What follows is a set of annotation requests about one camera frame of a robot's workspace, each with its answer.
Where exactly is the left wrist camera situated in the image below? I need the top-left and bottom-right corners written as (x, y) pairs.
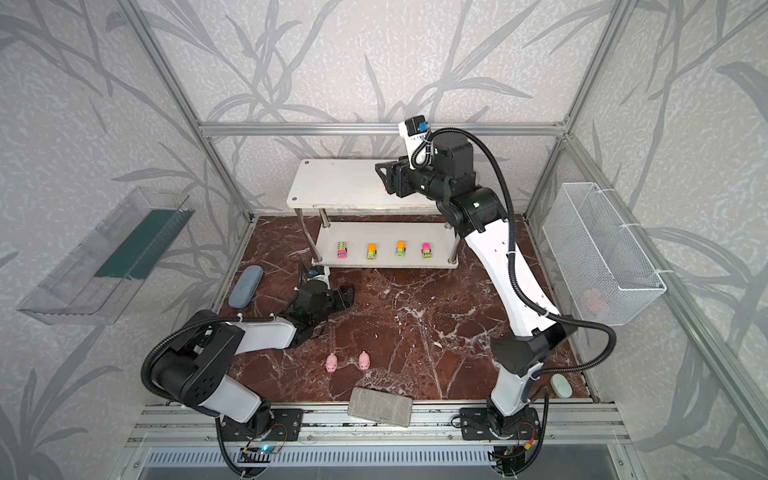
top-left (309, 265), bottom-right (330, 287)

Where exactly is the grey blue glasses case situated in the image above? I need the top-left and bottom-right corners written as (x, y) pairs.
top-left (228, 265), bottom-right (264, 309)

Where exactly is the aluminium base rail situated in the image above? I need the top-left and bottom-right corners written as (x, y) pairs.
top-left (125, 399), bottom-right (631, 448)

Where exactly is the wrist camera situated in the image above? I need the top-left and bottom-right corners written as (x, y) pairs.
top-left (398, 115), bottom-right (431, 170)
top-left (309, 265), bottom-right (330, 287)

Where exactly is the white two-tier shelf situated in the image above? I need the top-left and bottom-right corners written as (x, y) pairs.
top-left (286, 159), bottom-right (460, 269)

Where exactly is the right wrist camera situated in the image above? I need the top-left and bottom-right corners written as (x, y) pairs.
top-left (398, 115), bottom-right (431, 170)

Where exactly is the pink item in basket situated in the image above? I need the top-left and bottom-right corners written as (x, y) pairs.
top-left (583, 288), bottom-right (610, 318)

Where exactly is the pink green mixer truck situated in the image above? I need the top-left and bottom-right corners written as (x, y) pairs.
top-left (421, 242), bottom-right (432, 259)

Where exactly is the white wire mesh basket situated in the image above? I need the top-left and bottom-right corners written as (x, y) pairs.
top-left (543, 182), bottom-right (666, 327)

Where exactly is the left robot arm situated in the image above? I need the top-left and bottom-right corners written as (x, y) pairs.
top-left (140, 279), bottom-right (355, 429)

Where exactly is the orange green mixer truck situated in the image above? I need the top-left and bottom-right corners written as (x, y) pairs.
top-left (395, 241), bottom-right (407, 258)

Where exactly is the grey sponge block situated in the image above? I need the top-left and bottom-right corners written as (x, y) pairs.
top-left (347, 387), bottom-right (413, 428)

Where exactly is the pale green soap bar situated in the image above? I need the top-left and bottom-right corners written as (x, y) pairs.
top-left (549, 373), bottom-right (573, 399)

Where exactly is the pink green toy truck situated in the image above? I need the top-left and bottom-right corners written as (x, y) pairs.
top-left (337, 241), bottom-right (348, 259)

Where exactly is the green circuit board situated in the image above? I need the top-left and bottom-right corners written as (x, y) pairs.
top-left (239, 444), bottom-right (282, 464)

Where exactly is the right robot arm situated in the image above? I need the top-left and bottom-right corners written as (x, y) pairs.
top-left (375, 116), bottom-right (617, 432)

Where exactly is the clear plastic wall bin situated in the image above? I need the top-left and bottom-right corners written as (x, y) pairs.
top-left (18, 187), bottom-right (195, 325)

